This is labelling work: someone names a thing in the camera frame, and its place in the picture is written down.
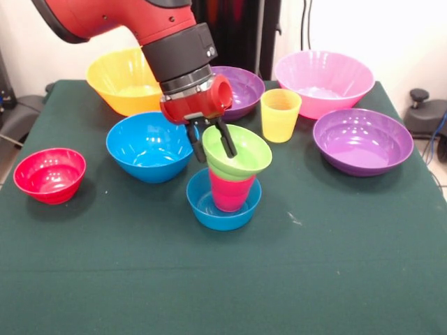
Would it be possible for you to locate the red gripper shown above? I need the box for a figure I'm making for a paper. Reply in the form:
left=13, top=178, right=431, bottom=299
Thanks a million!
left=159, top=75, right=238, bottom=164

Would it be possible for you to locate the small green bowl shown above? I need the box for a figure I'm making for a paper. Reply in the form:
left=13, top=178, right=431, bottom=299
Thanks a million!
left=202, top=124, right=273, bottom=181

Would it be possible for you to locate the red cup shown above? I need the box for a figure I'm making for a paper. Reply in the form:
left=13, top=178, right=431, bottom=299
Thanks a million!
left=208, top=167, right=257, bottom=213

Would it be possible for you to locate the blue bowl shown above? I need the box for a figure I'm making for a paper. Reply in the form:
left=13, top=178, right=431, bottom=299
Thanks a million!
left=105, top=111, right=195, bottom=184

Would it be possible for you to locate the translucent teal bowl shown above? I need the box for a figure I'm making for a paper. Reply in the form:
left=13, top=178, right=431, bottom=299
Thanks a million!
left=186, top=167, right=263, bottom=232

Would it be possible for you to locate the small red bowl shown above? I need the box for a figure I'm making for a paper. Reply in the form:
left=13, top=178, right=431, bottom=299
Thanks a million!
left=13, top=147, right=87, bottom=206

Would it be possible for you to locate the purple bowl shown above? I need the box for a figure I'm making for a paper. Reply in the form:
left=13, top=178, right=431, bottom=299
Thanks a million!
left=210, top=66, right=266, bottom=122
left=312, top=107, right=415, bottom=177

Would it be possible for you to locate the yellow cup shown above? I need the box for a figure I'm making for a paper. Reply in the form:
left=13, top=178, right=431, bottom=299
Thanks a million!
left=260, top=88, right=302, bottom=144

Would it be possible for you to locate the large yellow bowl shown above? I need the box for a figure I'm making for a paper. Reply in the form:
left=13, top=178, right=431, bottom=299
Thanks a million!
left=85, top=47, right=164, bottom=117

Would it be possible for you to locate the large pink bowl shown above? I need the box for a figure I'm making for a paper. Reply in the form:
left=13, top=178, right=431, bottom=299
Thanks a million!
left=274, top=50, right=376, bottom=120

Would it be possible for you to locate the dark green tablecloth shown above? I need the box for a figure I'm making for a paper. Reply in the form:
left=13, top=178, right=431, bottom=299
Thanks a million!
left=0, top=79, right=447, bottom=335

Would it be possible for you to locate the black equipment box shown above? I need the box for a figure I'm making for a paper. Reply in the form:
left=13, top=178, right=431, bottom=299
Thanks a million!
left=0, top=48, right=17, bottom=112

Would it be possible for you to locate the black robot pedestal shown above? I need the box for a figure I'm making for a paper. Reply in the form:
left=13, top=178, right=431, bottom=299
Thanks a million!
left=191, top=0, right=283, bottom=82

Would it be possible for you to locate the black wall cable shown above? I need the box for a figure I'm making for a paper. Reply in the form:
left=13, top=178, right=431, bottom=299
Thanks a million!
left=300, top=0, right=309, bottom=49
left=307, top=0, right=313, bottom=50

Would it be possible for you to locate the grey pedestal leg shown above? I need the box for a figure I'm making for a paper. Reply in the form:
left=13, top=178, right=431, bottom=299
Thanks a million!
left=404, top=99, right=447, bottom=140
left=0, top=94, right=45, bottom=147

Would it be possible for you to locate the blue cable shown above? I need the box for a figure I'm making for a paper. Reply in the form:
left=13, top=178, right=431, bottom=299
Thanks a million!
left=424, top=111, right=447, bottom=167

